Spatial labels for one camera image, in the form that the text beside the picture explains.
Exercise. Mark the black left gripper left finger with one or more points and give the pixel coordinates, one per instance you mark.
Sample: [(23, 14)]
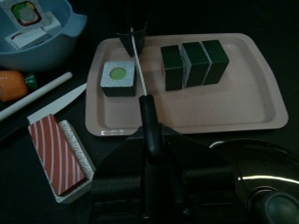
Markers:
[(116, 175)]

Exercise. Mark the orange toy vegetable green stem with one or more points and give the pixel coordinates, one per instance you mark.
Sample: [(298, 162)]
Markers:
[(11, 86)]

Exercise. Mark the dark green sushi roll slice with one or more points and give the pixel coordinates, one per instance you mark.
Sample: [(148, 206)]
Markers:
[(172, 70), (196, 65), (218, 59)]

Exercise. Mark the sushi roll piece green centre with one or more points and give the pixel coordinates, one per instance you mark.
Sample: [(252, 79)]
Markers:
[(118, 76)]

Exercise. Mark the sushi piece red green centre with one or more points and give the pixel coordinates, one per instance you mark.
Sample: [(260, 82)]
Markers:
[(25, 13)]

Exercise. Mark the white round stick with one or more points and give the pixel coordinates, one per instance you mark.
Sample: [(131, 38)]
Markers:
[(35, 94)]

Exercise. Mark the dark round knob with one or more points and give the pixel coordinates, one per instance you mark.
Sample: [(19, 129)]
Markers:
[(278, 208)]

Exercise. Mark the white toy sushi block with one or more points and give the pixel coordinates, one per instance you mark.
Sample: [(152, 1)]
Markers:
[(28, 37)]

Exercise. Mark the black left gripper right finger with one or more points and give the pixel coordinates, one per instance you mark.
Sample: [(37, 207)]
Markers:
[(202, 175)]

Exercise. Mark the pink plastic tray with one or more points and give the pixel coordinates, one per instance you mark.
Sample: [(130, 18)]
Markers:
[(234, 110)]

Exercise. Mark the red striped salmon slice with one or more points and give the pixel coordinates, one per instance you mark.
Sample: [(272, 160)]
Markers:
[(56, 154)]

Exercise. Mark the light blue plastic bowl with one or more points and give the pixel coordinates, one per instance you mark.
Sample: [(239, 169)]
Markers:
[(47, 55)]

